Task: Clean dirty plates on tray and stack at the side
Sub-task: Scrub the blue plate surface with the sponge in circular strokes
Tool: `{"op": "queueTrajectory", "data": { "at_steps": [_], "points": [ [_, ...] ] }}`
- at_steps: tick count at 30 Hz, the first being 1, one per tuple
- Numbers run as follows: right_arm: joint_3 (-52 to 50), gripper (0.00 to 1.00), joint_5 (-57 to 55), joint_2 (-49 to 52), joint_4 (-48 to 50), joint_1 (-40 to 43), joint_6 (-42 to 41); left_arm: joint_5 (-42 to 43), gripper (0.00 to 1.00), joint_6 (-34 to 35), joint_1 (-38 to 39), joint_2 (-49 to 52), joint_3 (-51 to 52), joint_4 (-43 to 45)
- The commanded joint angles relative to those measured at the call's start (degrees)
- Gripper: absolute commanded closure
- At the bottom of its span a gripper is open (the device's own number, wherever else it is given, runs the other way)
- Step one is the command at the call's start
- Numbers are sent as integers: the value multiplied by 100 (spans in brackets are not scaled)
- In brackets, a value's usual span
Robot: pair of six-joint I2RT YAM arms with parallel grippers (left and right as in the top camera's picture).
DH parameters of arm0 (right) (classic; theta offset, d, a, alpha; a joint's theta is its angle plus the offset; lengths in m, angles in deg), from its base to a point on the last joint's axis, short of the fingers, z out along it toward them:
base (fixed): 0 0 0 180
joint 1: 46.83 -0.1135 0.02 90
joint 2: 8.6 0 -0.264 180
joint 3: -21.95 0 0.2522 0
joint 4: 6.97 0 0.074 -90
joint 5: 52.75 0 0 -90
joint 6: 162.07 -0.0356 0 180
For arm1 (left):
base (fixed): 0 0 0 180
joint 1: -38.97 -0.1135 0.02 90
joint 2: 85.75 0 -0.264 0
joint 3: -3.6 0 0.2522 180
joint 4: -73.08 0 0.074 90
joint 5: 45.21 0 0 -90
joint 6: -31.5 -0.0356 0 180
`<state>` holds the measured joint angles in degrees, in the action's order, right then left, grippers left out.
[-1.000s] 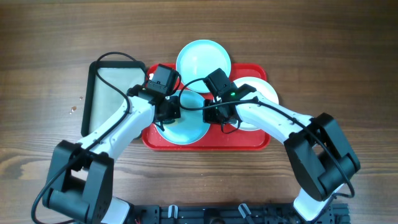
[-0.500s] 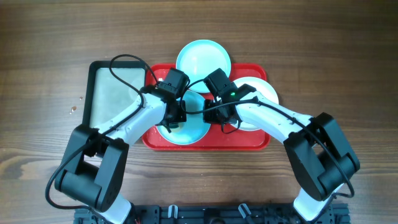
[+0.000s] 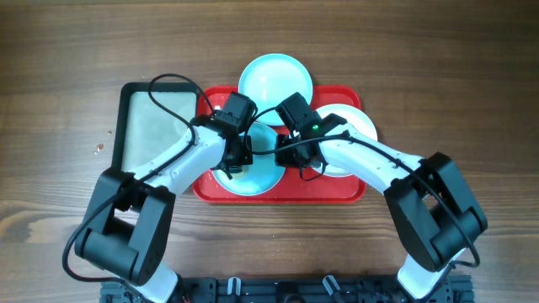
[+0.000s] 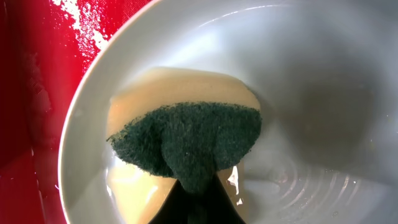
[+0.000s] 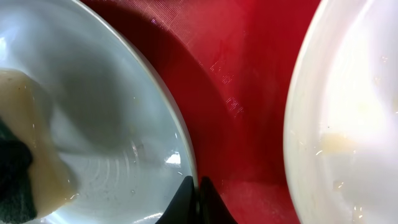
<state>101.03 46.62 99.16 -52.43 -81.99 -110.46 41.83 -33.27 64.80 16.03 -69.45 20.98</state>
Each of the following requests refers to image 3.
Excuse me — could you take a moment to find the white plate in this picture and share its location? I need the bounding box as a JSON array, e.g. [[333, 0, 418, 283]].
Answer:
[[316, 104, 378, 178]]

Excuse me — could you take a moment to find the light blue plate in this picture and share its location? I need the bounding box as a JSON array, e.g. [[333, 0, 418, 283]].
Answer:
[[212, 122, 286, 196], [237, 53, 313, 112]]

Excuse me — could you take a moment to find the green yellow sponge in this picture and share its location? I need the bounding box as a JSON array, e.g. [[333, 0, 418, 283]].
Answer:
[[226, 167, 248, 179]]

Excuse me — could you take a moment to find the left black cable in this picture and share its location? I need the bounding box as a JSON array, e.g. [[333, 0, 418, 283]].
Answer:
[[61, 72, 220, 303]]

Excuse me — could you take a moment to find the black water tray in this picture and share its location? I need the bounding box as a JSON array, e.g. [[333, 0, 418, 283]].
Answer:
[[111, 82, 199, 178]]

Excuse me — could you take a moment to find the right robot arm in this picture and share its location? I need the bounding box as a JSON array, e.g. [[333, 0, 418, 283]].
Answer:
[[275, 93, 488, 300]]

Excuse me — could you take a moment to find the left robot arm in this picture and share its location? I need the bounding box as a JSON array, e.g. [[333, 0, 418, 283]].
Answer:
[[67, 93, 256, 302]]

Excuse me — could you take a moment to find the red plastic tray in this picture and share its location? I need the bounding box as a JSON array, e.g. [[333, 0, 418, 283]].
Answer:
[[192, 86, 367, 205]]

